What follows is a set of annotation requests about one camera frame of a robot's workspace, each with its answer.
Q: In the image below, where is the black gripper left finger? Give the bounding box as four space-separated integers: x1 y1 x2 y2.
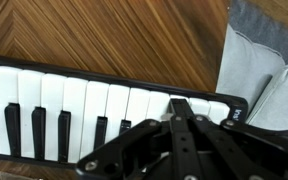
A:
75 98 186 180

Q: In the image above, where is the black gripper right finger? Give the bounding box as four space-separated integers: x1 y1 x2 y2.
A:
180 98 288 180

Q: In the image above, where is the black and white keyboard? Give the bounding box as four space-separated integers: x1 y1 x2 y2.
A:
0 53 249 170

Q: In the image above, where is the light grey pillow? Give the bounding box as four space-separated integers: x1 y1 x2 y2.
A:
215 23 286 116
245 62 288 146

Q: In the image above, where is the round wooden side table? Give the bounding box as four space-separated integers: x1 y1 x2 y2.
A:
0 0 232 180

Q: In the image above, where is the cardboard box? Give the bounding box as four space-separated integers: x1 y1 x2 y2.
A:
0 170 43 180

